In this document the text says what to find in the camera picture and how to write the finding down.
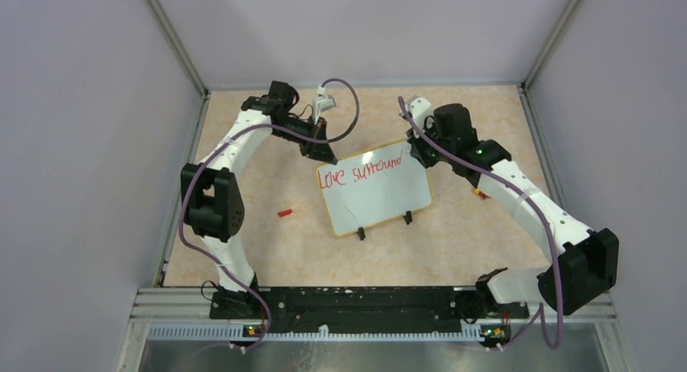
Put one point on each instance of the aluminium frame rail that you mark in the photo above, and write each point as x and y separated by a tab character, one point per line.
182	313

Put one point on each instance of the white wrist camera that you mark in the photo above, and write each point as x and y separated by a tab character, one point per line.
322	102
420	109

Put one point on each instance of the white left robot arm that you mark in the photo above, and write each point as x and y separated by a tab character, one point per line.
213	206

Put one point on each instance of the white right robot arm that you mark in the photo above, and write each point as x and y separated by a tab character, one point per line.
582	261

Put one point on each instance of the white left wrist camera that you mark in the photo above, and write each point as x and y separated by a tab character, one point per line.
322	102

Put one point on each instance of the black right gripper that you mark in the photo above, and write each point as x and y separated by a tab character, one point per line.
417	143

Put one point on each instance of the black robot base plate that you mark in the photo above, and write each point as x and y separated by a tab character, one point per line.
363	310

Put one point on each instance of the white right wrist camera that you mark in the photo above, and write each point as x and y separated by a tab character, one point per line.
420	109

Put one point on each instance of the yellow framed whiteboard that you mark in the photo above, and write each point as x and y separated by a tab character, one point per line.
368	188

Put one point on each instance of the red green lego car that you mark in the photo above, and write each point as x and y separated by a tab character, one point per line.
480	194

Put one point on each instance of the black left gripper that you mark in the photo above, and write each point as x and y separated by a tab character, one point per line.
321	151

